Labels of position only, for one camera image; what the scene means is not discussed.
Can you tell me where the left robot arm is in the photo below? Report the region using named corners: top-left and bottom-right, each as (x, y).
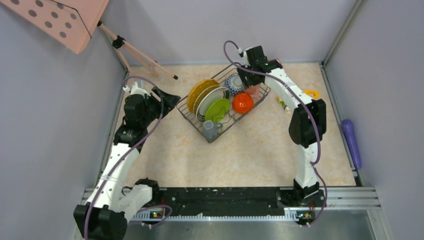
top-left (73, 80), bottom-right (181, 240)

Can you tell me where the black wire dish rack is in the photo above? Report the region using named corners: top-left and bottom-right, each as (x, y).
top-left (176, 62), bottom-right (272, 144)

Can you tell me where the orange bowl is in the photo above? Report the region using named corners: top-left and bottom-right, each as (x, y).
top-left (232, 93), bottom-right (255, 114)

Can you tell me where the round bamboo tray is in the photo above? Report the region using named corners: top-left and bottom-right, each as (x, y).
top-left (192, 85), bottom-right (219, 114)

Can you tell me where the grey mug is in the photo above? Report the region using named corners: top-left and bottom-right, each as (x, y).
top-left (202, 120), bottom-right (223, 140)

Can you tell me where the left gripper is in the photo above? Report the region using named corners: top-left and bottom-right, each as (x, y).
top-left (141, 86), bottom-right (181, 127)

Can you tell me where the pink perforated stand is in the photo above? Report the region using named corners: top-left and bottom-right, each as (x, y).
top-left (0, 0), bottom-right (178, 80)

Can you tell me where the purple handle tool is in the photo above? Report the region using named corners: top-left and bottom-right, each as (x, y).
top-left (341, 119), bottom-right (362, 169)

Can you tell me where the colourful toy block stack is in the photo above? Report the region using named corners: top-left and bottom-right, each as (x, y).
top-left (277, 97), bottom-right (291, 113)

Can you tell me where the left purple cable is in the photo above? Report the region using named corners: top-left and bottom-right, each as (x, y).
top-left (83, 75), bottom-right (174, 240)

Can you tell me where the yellow polka dot plate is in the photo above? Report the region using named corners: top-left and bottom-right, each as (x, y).
top-left (186, 79), bottom-right (219, 113)

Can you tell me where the white plate green rim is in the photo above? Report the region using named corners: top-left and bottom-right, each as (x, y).
top-left (196, 86), bottom-right (230, 122)

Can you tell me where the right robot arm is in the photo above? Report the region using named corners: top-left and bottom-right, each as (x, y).
top-left (237, 46), bottom-right (327, 206)

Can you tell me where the blue red patterned bowl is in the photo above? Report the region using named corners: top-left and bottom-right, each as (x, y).
top-left (224, 73), bottom-right (245, 96)

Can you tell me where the yellow triangle toy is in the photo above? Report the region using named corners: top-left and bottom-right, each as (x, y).
top-left (303, 89), bottom-right (320, 99)

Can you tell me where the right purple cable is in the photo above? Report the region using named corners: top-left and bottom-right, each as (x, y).
top-left (222, 40), bottom-right (329, 228)

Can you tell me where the pink mug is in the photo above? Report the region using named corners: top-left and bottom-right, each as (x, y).
top-left (244, 84), bottom-right (261, 99)

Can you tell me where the purple cable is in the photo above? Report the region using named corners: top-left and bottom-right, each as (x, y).
top-left (222, 40), bottom-right (329, 228)
top-left (83, 75), bottom-right (174, 240)

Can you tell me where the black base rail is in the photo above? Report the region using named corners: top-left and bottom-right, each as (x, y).
top-left (146, 187), bottom-right (324, 217)

